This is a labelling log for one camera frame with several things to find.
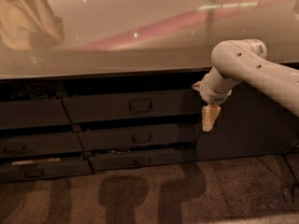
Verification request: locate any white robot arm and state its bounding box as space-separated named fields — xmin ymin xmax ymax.
xmin=192 ymin=39 xmax=299 ymax=132

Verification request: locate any dark cabinet door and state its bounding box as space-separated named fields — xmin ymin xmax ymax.
xmin=193 ymin=83 xmax=299 ymax=161

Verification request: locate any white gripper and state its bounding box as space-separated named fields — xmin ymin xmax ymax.
xmin=192 ymin=75 xmax=232 ymax=132

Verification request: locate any dark drawer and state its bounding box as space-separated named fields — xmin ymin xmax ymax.
xmin=0 ymin=157 xmax=93 ymax=183
xmin=63 ymin=90 xmax=202 ymax=123
xmin=78 ymin=123 xmax=201 ymax=150
xmin=0 ymin=133 xmax=82 ymax=158
xmin=0 ymin=99 xmax=69 ymax=129
xmin=88 ymin=147 xmax=193 ymax=172

